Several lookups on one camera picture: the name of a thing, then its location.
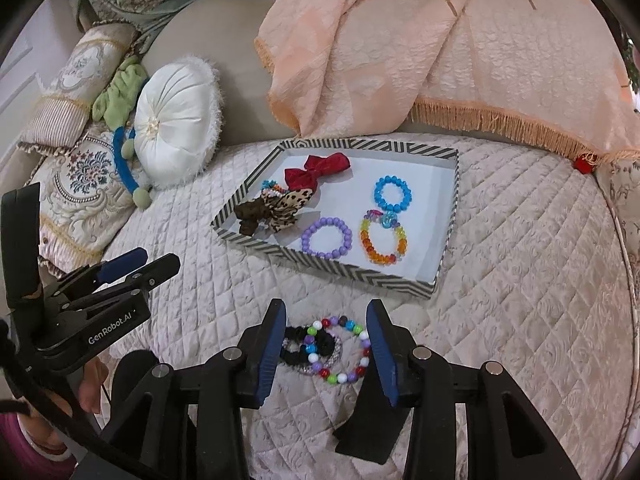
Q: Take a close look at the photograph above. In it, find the embroidered floral pillow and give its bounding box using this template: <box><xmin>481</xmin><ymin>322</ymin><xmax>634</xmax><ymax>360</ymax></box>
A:
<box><xmin>27</xmin><ymin>120</ymin><xmax>146</xmax><ymax>273</ymax></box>

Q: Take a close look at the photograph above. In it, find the peach fringed blanket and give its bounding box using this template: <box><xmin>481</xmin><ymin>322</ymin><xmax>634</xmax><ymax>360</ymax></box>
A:
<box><xmin>254</xmin><ymin>0</ymin><xmax>640</xmax><ymax>166</ymax></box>

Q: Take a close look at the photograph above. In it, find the embroidered bolster cushion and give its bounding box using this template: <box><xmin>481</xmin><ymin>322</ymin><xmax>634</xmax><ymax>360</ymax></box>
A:
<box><xmin>17</xmin><ymin>22</ymin><xmax>138</xmax><ymax>153</ymax></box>

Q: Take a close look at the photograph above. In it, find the striped white tray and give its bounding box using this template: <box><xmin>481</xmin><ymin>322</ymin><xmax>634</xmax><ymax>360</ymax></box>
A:
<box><xmin>210</xmin><ymin>137</ymin><xmax>460</xmax><ymax>301</ymax></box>

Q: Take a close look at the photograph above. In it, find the beige upholstered headboard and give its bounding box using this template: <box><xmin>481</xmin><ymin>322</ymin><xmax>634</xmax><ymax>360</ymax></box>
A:
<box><xmin>140</xmin><ymin>0</ymin><xmax>301</xmax><ymax>148</ymax></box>

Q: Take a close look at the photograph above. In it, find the red fabric bow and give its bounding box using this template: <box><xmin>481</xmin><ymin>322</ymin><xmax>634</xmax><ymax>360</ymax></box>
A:
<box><xmin>284</xmin><ymin>152</ymin><xmax>351</xmax><ymax>192</ymax></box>

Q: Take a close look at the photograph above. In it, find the green plush toy blue band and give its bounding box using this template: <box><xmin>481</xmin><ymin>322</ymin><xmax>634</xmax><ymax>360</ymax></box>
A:
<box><xmin>91</xmin><ymin>57</ymin><xmax>153</xmax><ymax>211</ymax></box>

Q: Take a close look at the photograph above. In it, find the rainbow crystal bead bracelet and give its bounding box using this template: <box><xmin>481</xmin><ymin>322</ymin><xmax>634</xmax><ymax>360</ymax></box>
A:
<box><xmin>359</xmin><ymin>210</ymin><xmax>408</xmax><ymax>265</ymax></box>

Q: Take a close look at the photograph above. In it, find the floral printed cushion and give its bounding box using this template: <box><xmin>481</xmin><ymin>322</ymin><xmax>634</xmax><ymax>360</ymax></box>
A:
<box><xmin>592</xmin><ymin>157</ymin><xmax>640</xmax><ymax>281</ymax></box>

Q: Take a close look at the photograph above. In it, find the black scrunchie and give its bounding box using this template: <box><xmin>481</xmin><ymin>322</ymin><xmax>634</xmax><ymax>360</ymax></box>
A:
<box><xmin>280</xmin><ymin>326</ymin><xmax>346</xmax><ymax>366</ymax></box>

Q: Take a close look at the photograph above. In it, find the person's left forearm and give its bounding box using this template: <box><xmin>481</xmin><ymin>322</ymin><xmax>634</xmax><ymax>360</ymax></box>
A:
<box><xmin>0</xmin><ymin>410</ymin><xmax>76</xmax><ymax>480</ymax></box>

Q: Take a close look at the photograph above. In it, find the person's left hand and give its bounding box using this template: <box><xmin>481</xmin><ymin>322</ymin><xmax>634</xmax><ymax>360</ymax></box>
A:
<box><xmin>77</xmin><ymin>359</ymin><xmax>110</xmax><ymax>415</ymax></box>

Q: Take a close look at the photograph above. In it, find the silver glitter bracelet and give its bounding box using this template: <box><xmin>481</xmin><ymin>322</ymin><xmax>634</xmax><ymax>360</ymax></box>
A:
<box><xmin>282</xmin><ymin>337</ymin><xmax>346</xmax><ymax>376</ymax></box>

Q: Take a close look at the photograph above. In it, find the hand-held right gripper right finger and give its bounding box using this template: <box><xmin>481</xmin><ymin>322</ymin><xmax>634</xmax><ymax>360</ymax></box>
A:
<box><xmin>332</xmin><ymin>300</ymin><xmax>583</xmax><ymax>480</ymax></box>

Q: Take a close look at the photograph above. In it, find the purple bead bracelet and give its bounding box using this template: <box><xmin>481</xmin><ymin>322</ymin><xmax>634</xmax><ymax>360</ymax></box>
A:
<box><xmin>301</xmin><ymin>216</ymin><xmax>353</xmax><ymax>260</ymax></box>

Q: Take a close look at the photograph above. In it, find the white round fluffy cushion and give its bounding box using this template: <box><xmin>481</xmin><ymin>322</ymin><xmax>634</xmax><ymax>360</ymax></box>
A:
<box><xmin>134</xmin><ymin>55</ymin><xmax>223</xmax><ymax>191</ymax></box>

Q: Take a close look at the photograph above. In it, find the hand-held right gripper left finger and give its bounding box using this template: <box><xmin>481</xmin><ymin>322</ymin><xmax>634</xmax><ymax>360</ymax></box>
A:
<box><xmin>100</xmin><ymin>299</ymin><xmax>287</xmax><ymax>480</ymax></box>

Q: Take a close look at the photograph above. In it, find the leopard print bow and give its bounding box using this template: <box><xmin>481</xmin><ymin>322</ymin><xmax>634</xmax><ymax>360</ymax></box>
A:
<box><xmin>260</xmin><ymin>187</ymin><xmax>317</xmax><ymax>233</ymax></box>

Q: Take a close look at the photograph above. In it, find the brown scrunchie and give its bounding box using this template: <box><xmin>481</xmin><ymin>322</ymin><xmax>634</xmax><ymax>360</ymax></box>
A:
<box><xmin>235</xmin><ymin>197</ymin><xmax>273</xmax><ymax>236</ymax></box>

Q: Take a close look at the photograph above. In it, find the blue bead bracelet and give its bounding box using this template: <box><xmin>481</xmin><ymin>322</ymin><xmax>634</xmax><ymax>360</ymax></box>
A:
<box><xmin>372</xmin><ymin>175</ymin><xmax>413</xmax><ymax>212</ymax></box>

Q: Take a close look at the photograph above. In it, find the multicolour round bead bracelet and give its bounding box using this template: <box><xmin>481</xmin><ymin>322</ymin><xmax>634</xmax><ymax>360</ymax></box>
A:
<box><xmin>300</xmin><ymin>315</ymin><xmax>373</xmax><ymax>386</ymax></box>

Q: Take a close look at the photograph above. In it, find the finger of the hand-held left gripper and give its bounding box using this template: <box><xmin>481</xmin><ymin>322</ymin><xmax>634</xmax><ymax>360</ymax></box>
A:
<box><xmin>47</xmin><ymin>247</ymin><xmax>149</xmax><ymax>306</ymax></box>
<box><xmin>62</xmin><ymin>253</ymin><xmax>182</xmax><ymax>321</ymax></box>

